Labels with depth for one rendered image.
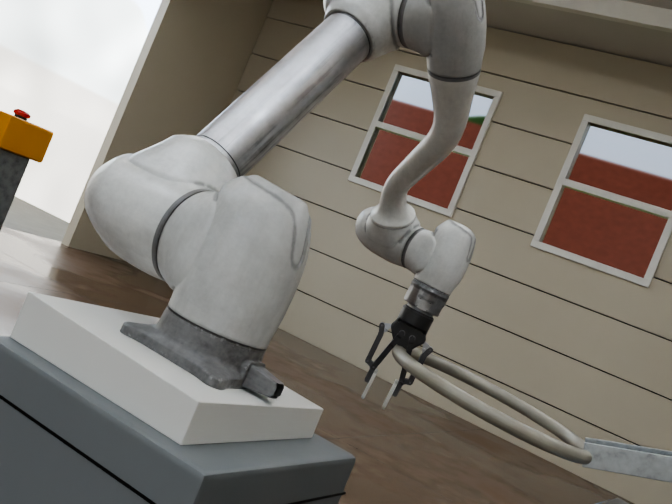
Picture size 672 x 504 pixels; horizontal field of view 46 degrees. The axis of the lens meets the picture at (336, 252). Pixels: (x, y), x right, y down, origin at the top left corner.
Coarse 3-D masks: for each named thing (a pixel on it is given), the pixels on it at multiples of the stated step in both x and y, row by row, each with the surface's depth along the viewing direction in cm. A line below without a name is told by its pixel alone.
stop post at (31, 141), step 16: (0, 112) 179; (0, 128) 177; (16, 128) 178; (32, 128) 181; (0, 144) 176; (16, 144) 179; (32, 144) 182; (48, 144) 186; (0, 160) 180; (16, 160) 183; (0, 176) 181; (16, 176) 184; (0, 192) 182; (0, 208) 183; (0, 224) 185
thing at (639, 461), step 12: (588, 444) 161; (600, 444) 170; (612, 444) 169; (624, 444) 169; (600, 456) 160; (612, 456) 159; (624, 456) 158; (636, 456) 158; (648, 456) 157; (660, 456) 156; (600, 468) 159; (612, 468) 159; (624, 468) 158; (636, 468) 157; (648, 468) 157; (660, 468) 156; (660, 480) 156
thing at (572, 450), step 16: (400, 352) 168; (416, 352) 186; (416, 368) 160; (448, 368) 194; (432, 384) 156; (448, 384) 155; (480, 384) 195; (464, 400) 152; (512, 400) 193; (480, 416) 151; (496, 416) 150; (528, 416) 191; (544, 416) 188; (512, 432) 150; (528, 432) 150; (560, 432) 182; (544, 448) 151; (560, 448) 152; (576, 448) 156
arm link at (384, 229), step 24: (480, 72) 145; (432, 96) 148; (456, 96) 145; (456, 120) 149; (432, 144) 155; (456, 144) 155; (408, 168) 164; (432, 168) 162; (384, 192) 173; (360, 216) 184; (384, 216) 176; (408, 216) 176; (360, 240) 185; (384, 240) 177
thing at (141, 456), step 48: (0, 336) 104; (0, 384) 100; (48, 384) 97; (0, 432) 99; (48, 432) 95; (96, 432) 92; (144, 432) 90; (0, 480) 97; (48, 480) 94; (96, 480) 91; (144, 480) 88; (192, 480) 85; (240, 480) 91; (288, 480) 102; (336, 480) 115
